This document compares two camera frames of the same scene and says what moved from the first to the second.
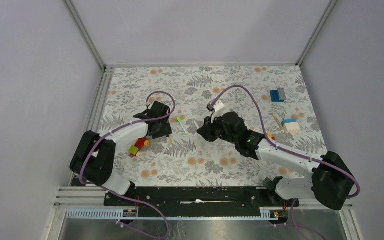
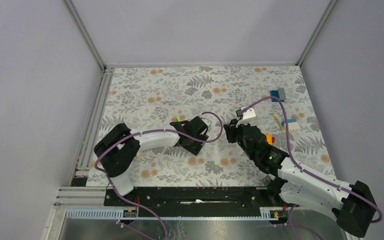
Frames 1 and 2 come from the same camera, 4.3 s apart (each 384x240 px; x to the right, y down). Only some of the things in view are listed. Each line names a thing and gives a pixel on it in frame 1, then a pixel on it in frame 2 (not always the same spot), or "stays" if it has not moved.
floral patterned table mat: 274,100 stays
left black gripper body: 164,129 to 193,146
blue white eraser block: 292,125 stays
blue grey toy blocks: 278,95 stays
